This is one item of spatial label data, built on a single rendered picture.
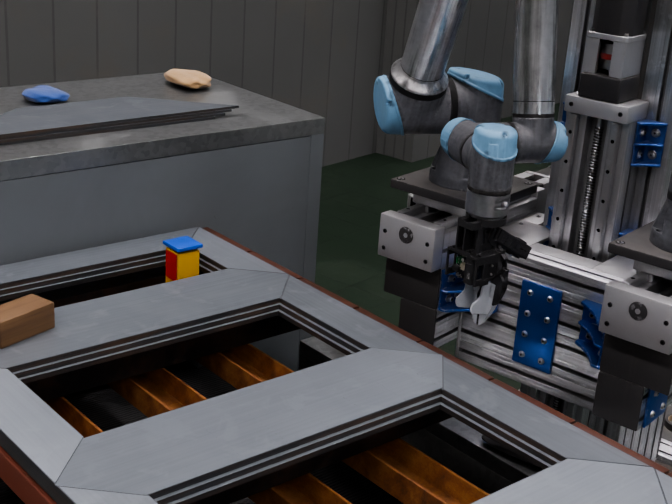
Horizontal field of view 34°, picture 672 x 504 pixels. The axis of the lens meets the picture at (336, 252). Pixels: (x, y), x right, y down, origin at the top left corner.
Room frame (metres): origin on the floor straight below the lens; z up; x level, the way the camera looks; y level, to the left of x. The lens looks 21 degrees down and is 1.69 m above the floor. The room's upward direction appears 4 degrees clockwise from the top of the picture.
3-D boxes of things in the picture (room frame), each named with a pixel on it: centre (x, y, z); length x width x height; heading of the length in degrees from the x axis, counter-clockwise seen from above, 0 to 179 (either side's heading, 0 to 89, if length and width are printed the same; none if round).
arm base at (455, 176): (2.20, -0.26, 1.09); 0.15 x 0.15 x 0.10
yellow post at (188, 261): (2.12, 0.32, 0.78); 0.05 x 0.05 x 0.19; 41
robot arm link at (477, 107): (2.20, -0.25, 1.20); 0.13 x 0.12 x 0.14; 109
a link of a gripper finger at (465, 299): (1.81, -0.24, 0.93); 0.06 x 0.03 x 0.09; 131
